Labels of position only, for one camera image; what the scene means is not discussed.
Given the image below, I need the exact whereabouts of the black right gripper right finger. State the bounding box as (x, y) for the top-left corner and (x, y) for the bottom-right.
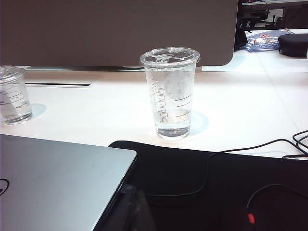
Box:
(134, 189), (157, 231)

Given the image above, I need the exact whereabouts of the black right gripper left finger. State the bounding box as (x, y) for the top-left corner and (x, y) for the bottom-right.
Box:
(115, 184), (137, 231)

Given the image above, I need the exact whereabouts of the silver closed laptop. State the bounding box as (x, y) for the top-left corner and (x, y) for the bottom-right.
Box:
(0, 134), (138, 231)

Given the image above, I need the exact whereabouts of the tall clear cup siren logo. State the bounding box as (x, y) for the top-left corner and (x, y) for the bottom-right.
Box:
(139, 47), (201, 140)

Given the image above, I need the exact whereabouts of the small clear cup white label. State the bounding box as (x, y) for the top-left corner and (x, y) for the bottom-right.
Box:
(0, 64), (33, 125)

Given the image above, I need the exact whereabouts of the black desk mat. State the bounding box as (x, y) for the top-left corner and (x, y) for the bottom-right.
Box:
(108, 140), (308, 231)

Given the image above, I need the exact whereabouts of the wide brown desk partition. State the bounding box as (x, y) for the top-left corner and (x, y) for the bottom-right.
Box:
(0, 0), (239, 70)

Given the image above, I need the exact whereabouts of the black fabric bag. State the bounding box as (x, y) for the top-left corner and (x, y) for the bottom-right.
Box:
(234, 25), (248, 51)

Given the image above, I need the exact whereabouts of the blue printed plastic bag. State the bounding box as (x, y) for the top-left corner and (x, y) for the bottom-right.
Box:
(242, 28), (295, 53)

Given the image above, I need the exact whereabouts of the black oval zip case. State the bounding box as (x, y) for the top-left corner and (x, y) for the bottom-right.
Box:
(278, 33), (308, 58)

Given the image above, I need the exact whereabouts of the black office chair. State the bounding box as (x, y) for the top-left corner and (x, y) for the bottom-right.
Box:
(237, 9), (271, 29)

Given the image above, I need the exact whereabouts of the white background desk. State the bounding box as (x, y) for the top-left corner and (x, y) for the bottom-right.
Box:
(242, 0), (308, 7)

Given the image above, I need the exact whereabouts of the black cable with red plug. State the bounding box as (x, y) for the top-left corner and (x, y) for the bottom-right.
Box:
(246, 184), (308, 231)

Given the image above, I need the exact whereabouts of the thin black cable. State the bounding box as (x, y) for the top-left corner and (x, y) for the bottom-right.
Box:
(144, 129), (308, 197)

